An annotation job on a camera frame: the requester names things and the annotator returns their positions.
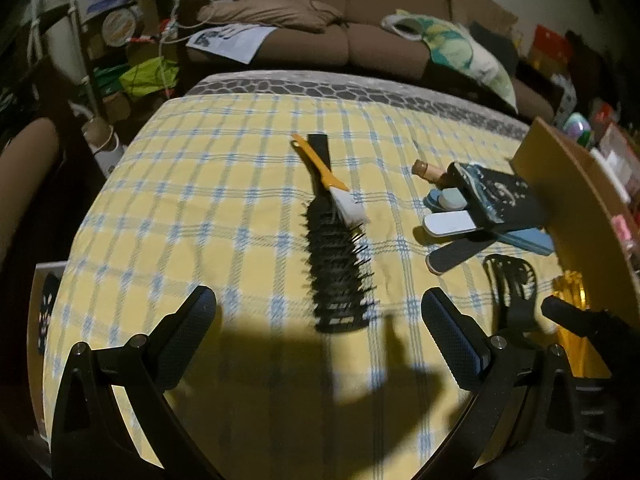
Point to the red box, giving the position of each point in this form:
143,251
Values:
552,42

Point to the blue nail buffer block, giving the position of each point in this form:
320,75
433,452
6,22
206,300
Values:
532,241

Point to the black hair claw clip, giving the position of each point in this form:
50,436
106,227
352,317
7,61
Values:
510,280

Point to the black printed pouch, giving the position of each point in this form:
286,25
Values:
500,197

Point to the white board with black print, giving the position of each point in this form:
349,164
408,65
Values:
45,340

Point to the white printed paper sheet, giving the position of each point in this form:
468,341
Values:
230,41

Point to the brown padded armrest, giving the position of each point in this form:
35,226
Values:
25,185

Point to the small wooden bottle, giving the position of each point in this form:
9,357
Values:
427,170

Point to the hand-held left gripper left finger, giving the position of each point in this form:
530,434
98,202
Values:
186,340

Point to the black vented hairbrush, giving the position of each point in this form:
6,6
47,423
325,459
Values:
336,255

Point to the grey patterned cloth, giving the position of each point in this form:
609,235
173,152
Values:
300,85

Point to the brown sofa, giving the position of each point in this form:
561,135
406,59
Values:
380,25

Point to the round tin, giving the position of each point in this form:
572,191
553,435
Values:
117,22

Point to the yellow checked cloth desktop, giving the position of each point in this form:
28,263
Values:
225,210

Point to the white nail file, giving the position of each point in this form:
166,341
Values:
450,222

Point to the brown cushion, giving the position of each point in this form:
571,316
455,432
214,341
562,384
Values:
270,10

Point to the black nail file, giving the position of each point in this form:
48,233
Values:
457,256

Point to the round blue white case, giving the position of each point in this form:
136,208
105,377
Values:
444,200

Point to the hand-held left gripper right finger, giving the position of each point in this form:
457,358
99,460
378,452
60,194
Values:
452,340

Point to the cardboard box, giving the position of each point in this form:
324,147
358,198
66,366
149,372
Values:
575,200

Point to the floral pillow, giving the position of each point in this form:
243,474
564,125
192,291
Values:
465,52

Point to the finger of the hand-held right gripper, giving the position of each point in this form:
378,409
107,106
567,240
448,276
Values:
567,316

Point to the green bag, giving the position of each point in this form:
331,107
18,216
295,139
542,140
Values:
147,75

